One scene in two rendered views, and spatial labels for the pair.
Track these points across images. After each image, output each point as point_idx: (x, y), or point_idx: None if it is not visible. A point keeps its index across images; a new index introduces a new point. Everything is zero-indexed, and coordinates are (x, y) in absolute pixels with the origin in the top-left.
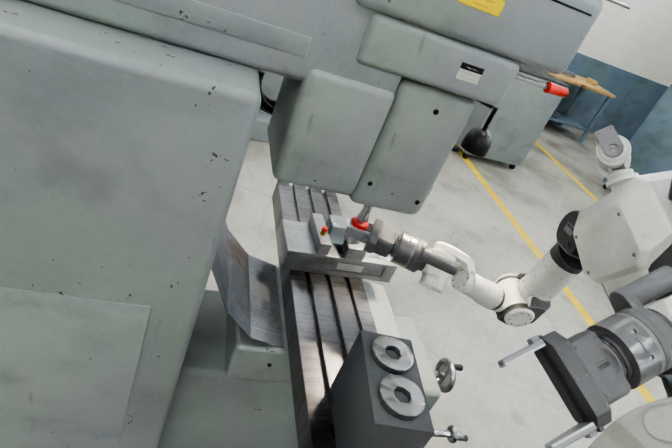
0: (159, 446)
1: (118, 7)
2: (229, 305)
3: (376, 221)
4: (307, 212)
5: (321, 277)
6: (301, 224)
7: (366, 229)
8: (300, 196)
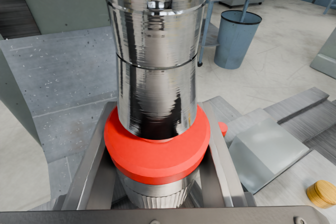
0: None
1: None
2: (47, 114)
3: (250, 218)
4: (307, 130)
5: (182, 204)
6: (235, 116)
7: (139, 183)
8: (325, 113)
